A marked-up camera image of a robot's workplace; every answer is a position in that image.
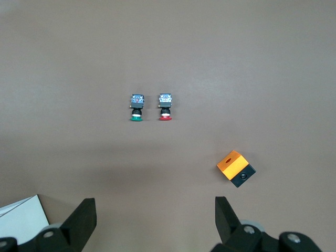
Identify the green push button switch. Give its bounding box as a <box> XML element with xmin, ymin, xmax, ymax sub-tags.
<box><xmin>129</xmin><ymin>93</ymin><xmax>146</xmax><ymax>123</ymax></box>

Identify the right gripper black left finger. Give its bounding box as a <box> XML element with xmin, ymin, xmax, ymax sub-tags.
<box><xmin>19</xmin><ymin>198</ymin><xmax>97</xmax><ymax>252</ymax></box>

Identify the white drawer cabinet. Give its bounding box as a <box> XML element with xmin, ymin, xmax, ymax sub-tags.
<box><xmin>0</xmin><ymin>194</ymin><xmax>50</xmax><ymax>244</ymax></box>

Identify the red push button switch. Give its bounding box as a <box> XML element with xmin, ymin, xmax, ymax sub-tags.
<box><xmin>158</xmin><ymin>93</ymin><xmax>174</xmax><ymax>122</ymax></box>

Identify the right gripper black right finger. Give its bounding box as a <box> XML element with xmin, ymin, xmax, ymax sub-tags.
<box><xmin>211</xmin><ymin>196</ymin><xmax>279</xmax><ymax>252</ymax></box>

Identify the orange box with black base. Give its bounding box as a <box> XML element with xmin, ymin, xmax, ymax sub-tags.
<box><xmin>216</xmin><ymin>150</ymin><xmax>257</xmax><ymax>188</ymax></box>

